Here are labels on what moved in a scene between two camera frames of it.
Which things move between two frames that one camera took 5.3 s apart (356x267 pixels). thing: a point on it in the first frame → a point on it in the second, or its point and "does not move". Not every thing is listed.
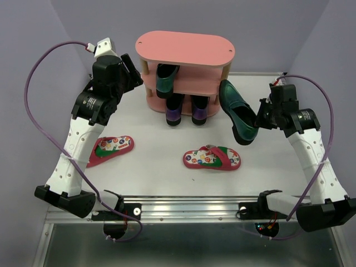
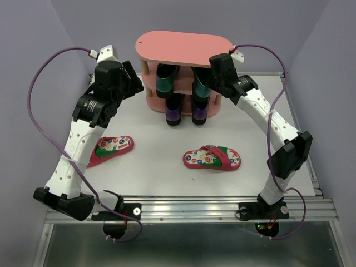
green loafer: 165,75 does not move
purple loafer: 173,109 does not move
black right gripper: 260,122 → 210,83
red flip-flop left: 107,147 does not move
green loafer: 241,115 → 201,93
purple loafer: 199,109 does not move
